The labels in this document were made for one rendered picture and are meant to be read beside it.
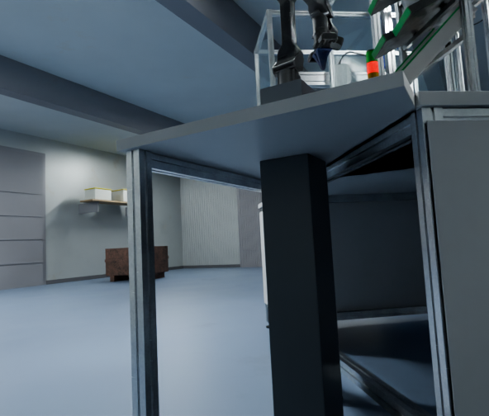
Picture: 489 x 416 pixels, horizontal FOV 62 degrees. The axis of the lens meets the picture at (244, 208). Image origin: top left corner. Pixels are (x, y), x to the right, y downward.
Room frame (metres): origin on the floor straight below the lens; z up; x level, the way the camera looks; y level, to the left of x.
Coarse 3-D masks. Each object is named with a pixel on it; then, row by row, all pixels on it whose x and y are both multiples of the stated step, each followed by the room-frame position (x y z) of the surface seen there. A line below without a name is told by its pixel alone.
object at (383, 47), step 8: (456, 8) 1.25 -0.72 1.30; (448, 16) 1.28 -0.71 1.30; (424, 24) 1.24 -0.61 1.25; (440, 24) 1.33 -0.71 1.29; (392, 32) 1.22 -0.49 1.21; (408, 32) 1.25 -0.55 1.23; (384, 40) 1.22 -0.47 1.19; (392, 40) 1.25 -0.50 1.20; (400, 40) 1.28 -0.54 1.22; (376, 48) 1.30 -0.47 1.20; (384, 48) 1.28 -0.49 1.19; (392, 48) 1.32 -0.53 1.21; (376, 56) 1.33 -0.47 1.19
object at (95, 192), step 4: (88, 188) 8.56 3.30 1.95; (92, 188) 8.51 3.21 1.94; (96, 188) 8.52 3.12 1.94; (100, 188) 8.58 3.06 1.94; (104, 188) 8.67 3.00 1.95; (88, 192) 8.58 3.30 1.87; (92, 192) 8.52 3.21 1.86; (96, 192) 8.50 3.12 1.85; (100, 192) 8.59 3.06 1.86; (104, 192) 8.68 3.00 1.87; (108, 192) 8.77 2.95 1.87; (88, 196) 8.58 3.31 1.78; (92, 196) 8.52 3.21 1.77; (96, 196) 8.49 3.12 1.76; (100, 196) 8.58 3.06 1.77; (104, 196) 8.68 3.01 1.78; (108, 196) 8.77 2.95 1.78; (108, 200) 8.77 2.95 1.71
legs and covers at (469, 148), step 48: (384, 144) 0.96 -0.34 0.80; (432, 144) 0.79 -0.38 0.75; (480, 144) 0.80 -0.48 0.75; (432, 192) 0.79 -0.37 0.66; (480, 192) 0.80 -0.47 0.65; (336, 240) 2.31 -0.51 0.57; (384, 240) 2.35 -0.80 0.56; (432, 240) 0.80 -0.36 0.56; (480, 240) 0.80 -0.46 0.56; (336, 288) 2.31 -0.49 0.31; (384, 288) 2.34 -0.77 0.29; (432, 288) 0.82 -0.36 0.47; (480, 288) 0.79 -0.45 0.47; (432, 336) 0.83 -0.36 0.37; (480, 336) 0.79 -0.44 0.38; (384, 384) 1.14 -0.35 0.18; (480, 384) 0.79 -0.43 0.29
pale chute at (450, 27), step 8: (472, 8) 1.06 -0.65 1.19; (456, 16) 1.06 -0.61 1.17; (448, 24) 1.06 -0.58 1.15; (456, 24) 1.06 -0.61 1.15; (440, 32) 1.06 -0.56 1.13; (448, 32) 1.06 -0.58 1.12; (456, 32) 1.06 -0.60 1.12; (432, 40) 1.07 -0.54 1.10; (440, 40) 1.06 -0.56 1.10; (448, 40) 1.06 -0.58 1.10; (424, 48) 1.07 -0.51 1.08; (432, 48) 1.07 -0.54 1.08; (440, 48) 1.06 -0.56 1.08; (416, 56) 1.07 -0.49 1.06; (424, 56) 1.07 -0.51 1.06; (432, 56) 1.07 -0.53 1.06; (408, 64) 1.07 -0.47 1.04; (416, 64) 1.07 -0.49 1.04; (424, 64) 1.07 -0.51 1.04; (408, 72) 1.07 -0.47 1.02; (416, 72) 1.07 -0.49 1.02; (408, 80) 1.07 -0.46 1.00
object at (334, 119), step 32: (320, 96) 0.75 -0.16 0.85; (352, 96) 0.72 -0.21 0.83; (384, 96) 0.72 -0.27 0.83; (192, 128) 0.90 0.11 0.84; (224, 128) 0.87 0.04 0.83; (256, 128) 0.88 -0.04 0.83; (288, 128) 0.89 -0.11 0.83; (320, 128) 0.91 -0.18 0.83; (352, 128) 0.92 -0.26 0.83; (384, 128) 0.93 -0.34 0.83; (192, 160) 1.18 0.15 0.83; (224, 160) 1.20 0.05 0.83; (256, 160) 1.23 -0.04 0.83; (384, 160) 1.33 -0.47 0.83
